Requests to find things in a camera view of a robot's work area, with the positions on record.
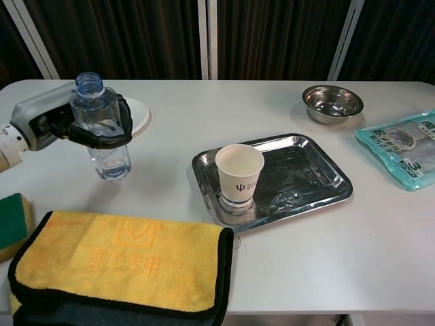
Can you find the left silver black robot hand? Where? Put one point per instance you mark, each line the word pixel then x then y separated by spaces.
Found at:
pixel 34 115

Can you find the transparent plastic water bottle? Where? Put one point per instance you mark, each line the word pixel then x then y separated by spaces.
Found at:
pixel 112 163

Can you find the white paper cup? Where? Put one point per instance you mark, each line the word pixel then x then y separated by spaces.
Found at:
pixel 238 173

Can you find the rectangular stainless steel tray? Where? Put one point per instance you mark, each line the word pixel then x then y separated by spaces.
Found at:
pixel 299 176

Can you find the white round plate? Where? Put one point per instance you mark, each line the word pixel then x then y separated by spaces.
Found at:
pixel 141 115

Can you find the green and yellow sponge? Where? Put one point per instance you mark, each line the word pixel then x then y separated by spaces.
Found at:
pixel 12 220

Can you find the yellow towel with black trim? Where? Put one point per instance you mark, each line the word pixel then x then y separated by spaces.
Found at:
pixel 119 265

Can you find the stainless steel bowl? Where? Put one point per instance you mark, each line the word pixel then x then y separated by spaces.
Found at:
pixel 331 102

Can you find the teal steel scrubber packet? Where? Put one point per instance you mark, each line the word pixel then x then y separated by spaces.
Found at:
pixel 401 149

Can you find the white partition frame post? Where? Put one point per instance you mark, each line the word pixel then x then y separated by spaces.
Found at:
pixel 346 37
pixel 34 37
pixel 208 37

